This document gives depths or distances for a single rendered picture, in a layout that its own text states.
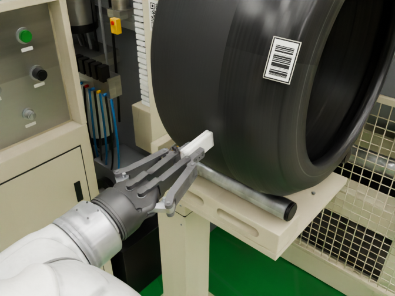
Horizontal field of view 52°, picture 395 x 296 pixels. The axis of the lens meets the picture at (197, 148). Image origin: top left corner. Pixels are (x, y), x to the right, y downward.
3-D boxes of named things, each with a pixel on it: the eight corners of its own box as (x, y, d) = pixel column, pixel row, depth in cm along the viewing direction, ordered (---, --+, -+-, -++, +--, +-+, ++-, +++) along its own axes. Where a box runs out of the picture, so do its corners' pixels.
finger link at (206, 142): (182, 152, 66) (186, 154, 66) (210, 130, 70) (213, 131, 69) (184, 165, 68) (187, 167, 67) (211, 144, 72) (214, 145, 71)
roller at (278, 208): (168, 147, 103) (181, 142, 106) (167, 162, 105) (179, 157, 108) (289, 207, 84) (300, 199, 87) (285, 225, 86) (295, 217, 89)
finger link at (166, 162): (134, 205, 62) (129, 202, 63) (182, 165, 69) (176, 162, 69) (130, 188, 60) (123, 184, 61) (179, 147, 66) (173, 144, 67)
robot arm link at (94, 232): (42, 211, 54) (78, 185, 57) (62, 252, 60) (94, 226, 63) (82, 245, 49) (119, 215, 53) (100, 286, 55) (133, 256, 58)
